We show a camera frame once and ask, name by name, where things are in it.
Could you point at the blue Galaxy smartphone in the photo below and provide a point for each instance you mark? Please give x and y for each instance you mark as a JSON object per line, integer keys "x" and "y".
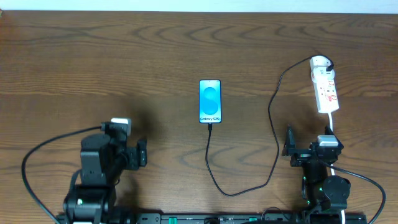
{"x": 210, "y": 108}

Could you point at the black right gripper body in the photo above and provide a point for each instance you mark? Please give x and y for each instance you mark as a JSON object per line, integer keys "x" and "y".
{"x": 303, "y": 156}

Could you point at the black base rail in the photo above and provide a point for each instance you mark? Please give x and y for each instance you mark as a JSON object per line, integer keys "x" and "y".
{"x": 269, "y": 217}

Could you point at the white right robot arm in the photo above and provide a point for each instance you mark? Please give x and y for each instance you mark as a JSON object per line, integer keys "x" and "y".
{"x": 325, "y": 194}

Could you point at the white power strip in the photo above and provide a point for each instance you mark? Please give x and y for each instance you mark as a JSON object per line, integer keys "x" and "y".
{"x": 325, "y": 90}

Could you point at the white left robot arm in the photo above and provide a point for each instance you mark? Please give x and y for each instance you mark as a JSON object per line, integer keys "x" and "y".
{"x": 103, "y": 159}

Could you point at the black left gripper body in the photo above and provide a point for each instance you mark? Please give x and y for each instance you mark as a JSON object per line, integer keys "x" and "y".
{"x": 134, "y": 156}

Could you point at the white USB charger adapter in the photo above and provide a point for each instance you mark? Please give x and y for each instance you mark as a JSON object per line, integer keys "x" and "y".
{"x": 320, "y": 63}

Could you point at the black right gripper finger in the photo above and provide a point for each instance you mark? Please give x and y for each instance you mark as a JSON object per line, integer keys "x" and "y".
{"x": 328, "y": 131}
{"x": 289, "y": 145}

